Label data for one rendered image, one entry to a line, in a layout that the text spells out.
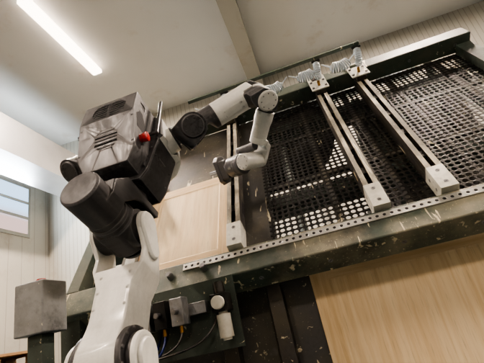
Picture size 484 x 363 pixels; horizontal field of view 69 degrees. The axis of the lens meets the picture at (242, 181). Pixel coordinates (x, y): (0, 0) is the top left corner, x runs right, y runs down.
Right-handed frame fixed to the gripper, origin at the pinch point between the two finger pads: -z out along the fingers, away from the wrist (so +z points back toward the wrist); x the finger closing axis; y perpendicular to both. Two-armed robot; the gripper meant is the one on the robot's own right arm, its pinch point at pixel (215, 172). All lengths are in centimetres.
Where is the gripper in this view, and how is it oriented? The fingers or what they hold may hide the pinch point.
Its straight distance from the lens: 159.1
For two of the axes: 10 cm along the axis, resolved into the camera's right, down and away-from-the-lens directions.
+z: 6.9, -2.0, -7.0
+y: -6.3, 3.0, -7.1
